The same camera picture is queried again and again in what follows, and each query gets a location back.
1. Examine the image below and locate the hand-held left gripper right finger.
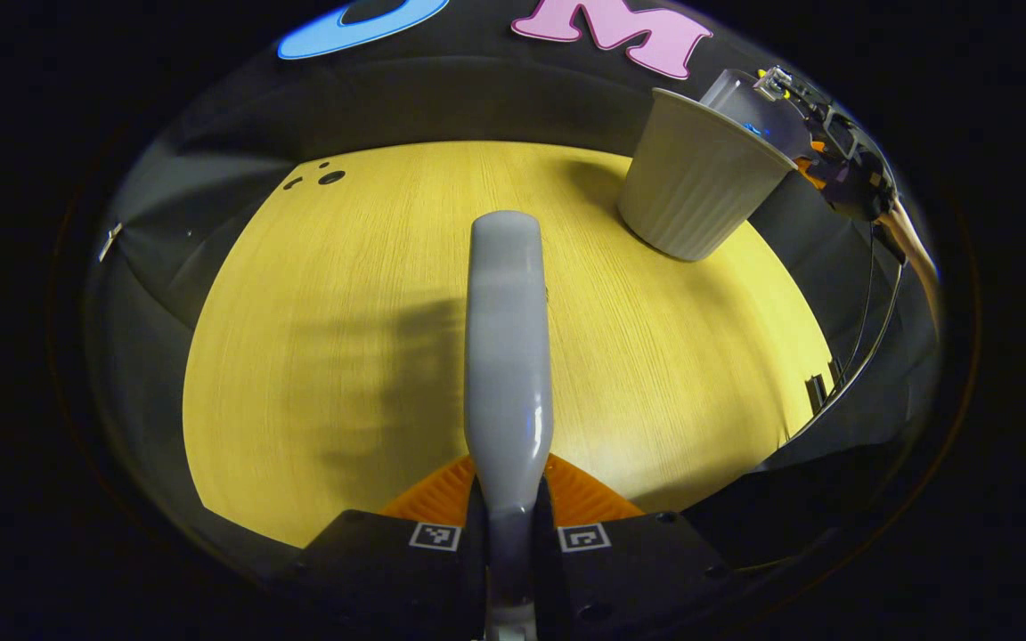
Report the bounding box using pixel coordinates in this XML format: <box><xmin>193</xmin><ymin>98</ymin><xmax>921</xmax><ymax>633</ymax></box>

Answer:
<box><xmin>535</xmin><ymin>454</ymin><xmax>729</xmax><ymax>635</ymax></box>

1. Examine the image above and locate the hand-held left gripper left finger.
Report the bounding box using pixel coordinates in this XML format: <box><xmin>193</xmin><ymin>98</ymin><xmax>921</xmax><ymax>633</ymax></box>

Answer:
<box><xmin>295</xmin><ymin>456</ymin><xmax>489</xmax><ymax>641</ymax></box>

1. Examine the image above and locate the white ribbed garbage bin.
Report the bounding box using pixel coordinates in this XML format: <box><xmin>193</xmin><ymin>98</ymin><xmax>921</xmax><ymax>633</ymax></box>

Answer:
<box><xmin>616</xmin><ymin>87</ymin><xmax>799</xmax><ymax>263</ymax></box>

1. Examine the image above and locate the small grey broom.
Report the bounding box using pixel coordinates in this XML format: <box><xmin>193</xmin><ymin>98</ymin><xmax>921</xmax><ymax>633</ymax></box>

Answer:
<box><xmin>464</xmin><ymin>210</ymin><xmax>556</xmax><ymax>641</ymax></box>

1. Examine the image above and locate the black backdrop cloth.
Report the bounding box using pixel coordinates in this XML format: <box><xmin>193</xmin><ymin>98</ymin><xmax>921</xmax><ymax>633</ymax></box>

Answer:
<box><xmin>85</xmin><ymin>0</ymin><xmax>941</xmax><ymax>571</ymax></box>

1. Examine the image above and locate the thin cable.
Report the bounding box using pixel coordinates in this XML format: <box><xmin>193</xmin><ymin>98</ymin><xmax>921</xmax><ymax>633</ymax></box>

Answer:
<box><xmin>789</xmin><ymin>223</ymin><xmax>908</xmax><ymax>442</ymax></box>

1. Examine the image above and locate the black table edge bracket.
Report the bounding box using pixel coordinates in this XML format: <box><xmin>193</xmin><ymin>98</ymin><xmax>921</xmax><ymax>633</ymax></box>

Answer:
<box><xmin>803</xmin><ymin>358</ymin><xmax>845</xmax><ymax>415</ymax></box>

